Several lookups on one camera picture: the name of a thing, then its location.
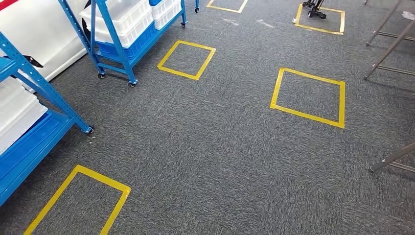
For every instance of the black tripod base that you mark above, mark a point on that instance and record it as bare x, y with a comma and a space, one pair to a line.
316, 13

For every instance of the red barrier belt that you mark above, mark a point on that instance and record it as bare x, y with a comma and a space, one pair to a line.
6, 3

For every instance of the stainless steel side table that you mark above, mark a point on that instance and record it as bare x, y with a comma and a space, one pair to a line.
389, 51
382, 24

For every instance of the white car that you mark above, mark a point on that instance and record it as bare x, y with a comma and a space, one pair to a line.
39, 29

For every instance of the white plastic crate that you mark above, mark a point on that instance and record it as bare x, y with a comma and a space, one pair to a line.
165, 13
120, 16
16, 110

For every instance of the blue metal shelf rack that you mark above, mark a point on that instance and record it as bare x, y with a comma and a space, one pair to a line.
35, 79

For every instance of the yellow floor tape square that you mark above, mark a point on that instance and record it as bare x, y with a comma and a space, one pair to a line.
341, 103

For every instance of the blue metal cart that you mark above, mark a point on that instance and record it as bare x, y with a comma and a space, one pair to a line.
113, 35

